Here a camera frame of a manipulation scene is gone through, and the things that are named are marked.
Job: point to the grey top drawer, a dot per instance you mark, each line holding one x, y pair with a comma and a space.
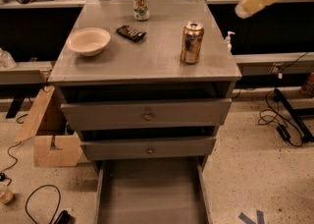
146, 114

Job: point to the grey bottom drawer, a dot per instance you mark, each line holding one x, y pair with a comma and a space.
152, 191

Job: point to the white pump bottle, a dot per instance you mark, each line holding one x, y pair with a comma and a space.
228, 40

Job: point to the grey drawer cabinet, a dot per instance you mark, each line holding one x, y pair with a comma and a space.
150, 69

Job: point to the orange soda can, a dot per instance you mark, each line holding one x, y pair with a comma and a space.
191, 43

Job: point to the white green tall can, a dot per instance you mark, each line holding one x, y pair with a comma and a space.
141, 9

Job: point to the grey drawer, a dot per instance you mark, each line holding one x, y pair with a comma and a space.
152, 191
147, 148
146, 114

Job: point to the clear plastic cup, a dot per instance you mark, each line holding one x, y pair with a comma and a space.
6, 196

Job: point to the black snack bar packet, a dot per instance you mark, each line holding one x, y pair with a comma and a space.
130, 33

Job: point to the white bowl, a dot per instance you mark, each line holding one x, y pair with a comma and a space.
88, 41

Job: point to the grey middle drawer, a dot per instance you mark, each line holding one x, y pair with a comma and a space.
147, 148

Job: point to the wooden block stand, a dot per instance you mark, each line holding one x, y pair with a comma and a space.
46, 125

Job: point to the black table leg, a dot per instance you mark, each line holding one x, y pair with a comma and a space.
296, 115

